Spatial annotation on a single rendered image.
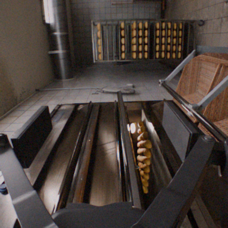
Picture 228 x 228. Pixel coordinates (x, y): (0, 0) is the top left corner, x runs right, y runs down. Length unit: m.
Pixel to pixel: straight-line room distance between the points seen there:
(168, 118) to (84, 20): 5.18
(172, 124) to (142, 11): 5.23
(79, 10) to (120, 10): 1.11
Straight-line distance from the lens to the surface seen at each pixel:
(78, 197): 0.85
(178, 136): 0.16
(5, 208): 0.94
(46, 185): 0.96
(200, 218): 0.81
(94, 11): 5.32
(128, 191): 0.66
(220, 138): 0.57
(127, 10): 5.32
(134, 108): 1.88
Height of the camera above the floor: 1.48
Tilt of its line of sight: level
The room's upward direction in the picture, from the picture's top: 92 degrees counter-clockwise
